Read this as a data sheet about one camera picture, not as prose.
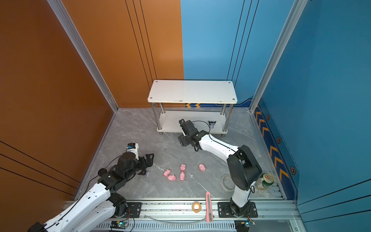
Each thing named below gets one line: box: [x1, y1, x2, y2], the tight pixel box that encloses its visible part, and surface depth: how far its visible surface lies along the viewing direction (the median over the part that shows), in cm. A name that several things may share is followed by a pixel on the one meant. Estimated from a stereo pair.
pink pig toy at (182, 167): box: [180, 163, 186, 172], surface depth 88 cm
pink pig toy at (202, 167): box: [199, 163, 206, 173], surface depth 88 cm
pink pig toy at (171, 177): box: [167, 174, 177, 182], surface depth 84 cm
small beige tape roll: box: [191, 201, 202, 214], surface depth 76 cm
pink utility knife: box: [205, 191, 214, 223], surface depth 75 cm
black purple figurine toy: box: [208, 120, 217, 129], surface depth 98 cm
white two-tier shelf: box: [147, 79, 238, 137], surface depth 99 cm
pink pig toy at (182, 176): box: [179, 171, 186, 182], surface depth 84 cm
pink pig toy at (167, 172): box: [163, 169, 172, 177], surface depth 86 cm
